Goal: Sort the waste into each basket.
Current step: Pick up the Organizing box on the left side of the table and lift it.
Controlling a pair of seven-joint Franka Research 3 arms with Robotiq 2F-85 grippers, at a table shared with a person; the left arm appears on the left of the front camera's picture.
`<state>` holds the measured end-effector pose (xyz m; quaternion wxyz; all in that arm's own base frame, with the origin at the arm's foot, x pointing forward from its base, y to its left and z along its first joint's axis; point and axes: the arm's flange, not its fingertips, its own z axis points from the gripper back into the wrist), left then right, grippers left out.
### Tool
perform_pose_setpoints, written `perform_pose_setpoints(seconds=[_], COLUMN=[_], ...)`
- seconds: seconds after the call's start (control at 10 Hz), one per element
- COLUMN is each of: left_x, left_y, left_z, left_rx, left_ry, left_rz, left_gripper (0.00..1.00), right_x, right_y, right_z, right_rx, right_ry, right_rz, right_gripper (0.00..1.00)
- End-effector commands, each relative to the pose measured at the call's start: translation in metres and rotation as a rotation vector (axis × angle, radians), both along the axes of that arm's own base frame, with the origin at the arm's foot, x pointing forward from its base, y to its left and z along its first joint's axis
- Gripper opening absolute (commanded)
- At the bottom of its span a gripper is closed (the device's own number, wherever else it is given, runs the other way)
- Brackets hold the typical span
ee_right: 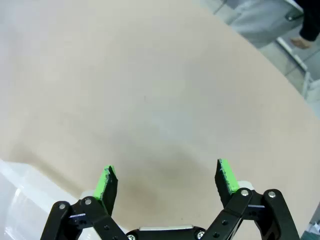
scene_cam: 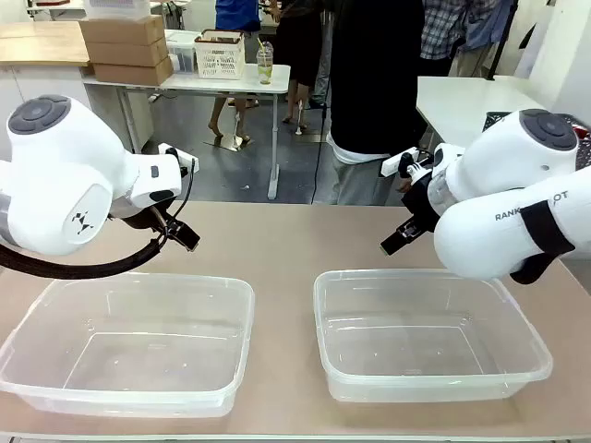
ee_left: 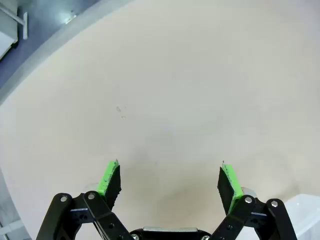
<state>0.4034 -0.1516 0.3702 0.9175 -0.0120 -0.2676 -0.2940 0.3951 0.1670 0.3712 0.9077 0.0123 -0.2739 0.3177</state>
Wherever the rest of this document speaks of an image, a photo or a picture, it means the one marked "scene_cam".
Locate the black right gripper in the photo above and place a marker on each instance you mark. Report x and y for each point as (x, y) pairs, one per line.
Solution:
(421, 203)

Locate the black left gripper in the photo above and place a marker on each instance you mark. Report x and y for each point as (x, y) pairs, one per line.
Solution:
(141, 219)

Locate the clear plastic bin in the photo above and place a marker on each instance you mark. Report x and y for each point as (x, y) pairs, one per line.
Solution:
(429, 337)
(124, 346)

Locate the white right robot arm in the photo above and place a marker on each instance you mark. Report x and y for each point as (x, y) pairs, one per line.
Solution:
(485, 231)

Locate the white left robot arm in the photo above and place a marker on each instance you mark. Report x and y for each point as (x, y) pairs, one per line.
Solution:
(60, 184)

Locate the white plastic basket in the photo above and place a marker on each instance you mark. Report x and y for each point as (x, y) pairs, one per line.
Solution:
(220, 55)

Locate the person left hand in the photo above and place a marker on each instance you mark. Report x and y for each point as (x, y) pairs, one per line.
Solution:
(404, 185)

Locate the metal floor plate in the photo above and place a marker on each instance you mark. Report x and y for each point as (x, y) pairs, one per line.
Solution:
(228, 141)

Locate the person in black shirt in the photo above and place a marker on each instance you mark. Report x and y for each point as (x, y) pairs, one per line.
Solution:
(374, 92)

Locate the black plastic crate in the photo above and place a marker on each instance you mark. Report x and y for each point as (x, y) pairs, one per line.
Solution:
(494, 121)

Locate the white table with legs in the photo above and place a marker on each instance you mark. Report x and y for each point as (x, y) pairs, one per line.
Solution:
(240, 78)

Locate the cardboard box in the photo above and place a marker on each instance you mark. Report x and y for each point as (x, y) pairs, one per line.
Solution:
(122, 30)
(124, 51)
(131, 73)

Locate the clear storage drawer box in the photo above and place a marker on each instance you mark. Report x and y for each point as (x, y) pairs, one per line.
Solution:
(181, 53)

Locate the plastic cup with drink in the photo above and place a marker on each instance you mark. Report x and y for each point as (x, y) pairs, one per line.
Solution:
(265, 67)

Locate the person in plaid shirt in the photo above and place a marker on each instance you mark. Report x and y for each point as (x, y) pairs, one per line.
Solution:
(441, 32)

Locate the person in dark clothes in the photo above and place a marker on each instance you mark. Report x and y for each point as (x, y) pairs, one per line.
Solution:
(300, 46)

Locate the person in blue shirt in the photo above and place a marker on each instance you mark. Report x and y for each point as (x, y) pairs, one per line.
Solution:
(235, 14)

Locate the person in denim shirt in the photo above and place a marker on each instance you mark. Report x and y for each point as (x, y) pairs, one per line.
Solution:
(482, 27)

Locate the white perforated box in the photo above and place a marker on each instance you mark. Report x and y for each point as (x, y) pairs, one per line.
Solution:
(117, 8)

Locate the wooden top counter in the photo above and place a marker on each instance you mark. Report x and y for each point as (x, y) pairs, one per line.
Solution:
(41, 44)

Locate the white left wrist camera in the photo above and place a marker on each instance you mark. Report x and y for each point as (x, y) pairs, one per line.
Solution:
(184, 161)

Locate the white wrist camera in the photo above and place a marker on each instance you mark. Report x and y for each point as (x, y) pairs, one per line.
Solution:
(184, 161)
(392, 164)

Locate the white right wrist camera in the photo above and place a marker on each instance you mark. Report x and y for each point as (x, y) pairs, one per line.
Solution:
(392, 164)

